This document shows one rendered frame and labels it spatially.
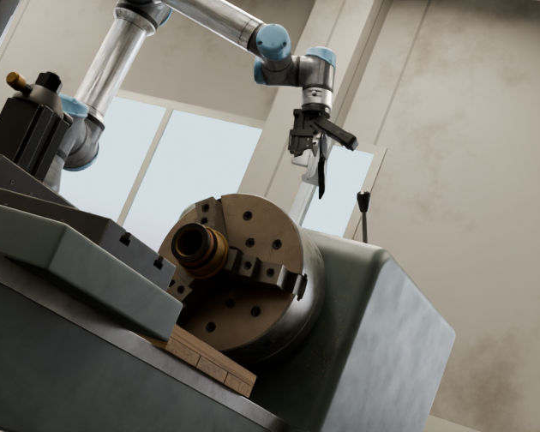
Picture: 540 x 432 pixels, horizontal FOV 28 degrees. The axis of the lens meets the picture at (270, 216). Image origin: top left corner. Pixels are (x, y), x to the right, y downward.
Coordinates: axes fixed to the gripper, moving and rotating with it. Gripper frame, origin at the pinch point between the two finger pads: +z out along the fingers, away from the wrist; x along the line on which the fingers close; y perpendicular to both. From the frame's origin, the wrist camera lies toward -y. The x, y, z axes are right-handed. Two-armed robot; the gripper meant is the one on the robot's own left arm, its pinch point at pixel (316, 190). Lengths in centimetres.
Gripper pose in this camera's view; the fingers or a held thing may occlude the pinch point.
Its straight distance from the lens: 250.4
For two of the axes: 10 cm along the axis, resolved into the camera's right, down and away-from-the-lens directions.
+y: -9.7, -0.3, 2.5
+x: -2.3, -2.9, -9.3
